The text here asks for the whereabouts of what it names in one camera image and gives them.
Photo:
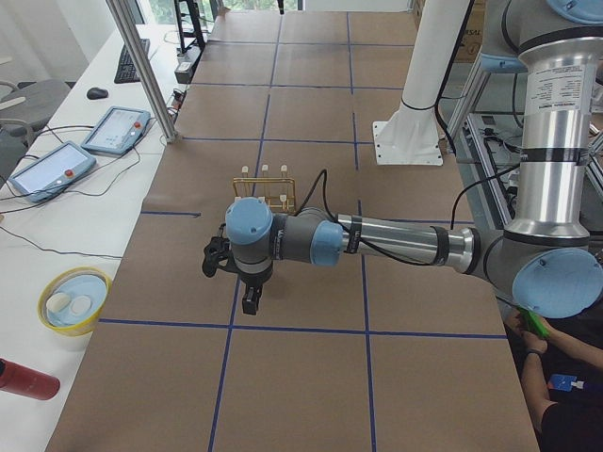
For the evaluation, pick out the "white camera pole with base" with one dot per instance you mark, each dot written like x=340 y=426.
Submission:
x=410 y=137

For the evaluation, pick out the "black keyboard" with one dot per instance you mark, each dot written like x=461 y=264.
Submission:
x=126 y=69

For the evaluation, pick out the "green handheld tool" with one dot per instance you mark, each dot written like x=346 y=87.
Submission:
x=533 y=323

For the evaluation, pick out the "cardboard box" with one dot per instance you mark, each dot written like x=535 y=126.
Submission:
x=466 y=33

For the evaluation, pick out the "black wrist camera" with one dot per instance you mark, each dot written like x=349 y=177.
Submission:
x=217 y=255

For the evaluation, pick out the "seated person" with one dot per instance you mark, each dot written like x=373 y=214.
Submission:
x=560 y=371

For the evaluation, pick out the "blue teach pendant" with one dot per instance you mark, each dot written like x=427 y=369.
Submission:
x=49 y=175
x=117 y=131

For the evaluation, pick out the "red bottle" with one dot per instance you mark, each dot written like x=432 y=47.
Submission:
x=24 y=381

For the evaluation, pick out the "yellow bowl with blue plate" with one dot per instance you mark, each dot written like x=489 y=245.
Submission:
x=72 y=302

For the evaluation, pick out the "black computer mouse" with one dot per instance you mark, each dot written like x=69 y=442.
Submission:
x=96 y=93

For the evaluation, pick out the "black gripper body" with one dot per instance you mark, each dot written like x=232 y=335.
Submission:
x=253 y=281

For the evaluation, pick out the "brown paper table cover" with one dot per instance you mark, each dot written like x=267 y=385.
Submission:
x=367 y=355

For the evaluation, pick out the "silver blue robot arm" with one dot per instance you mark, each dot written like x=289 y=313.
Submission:
x=540 y=258

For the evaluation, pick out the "aluminium frame post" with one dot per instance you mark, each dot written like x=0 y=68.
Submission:
x=131 y=38

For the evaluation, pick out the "near blue teach pendant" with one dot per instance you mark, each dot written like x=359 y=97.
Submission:
x=49 y=175

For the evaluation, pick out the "far blue teach pendant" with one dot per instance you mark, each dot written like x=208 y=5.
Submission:
x=117 y=131

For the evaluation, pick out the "gold wire cup holder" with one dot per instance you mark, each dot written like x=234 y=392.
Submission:
x=277 y=192

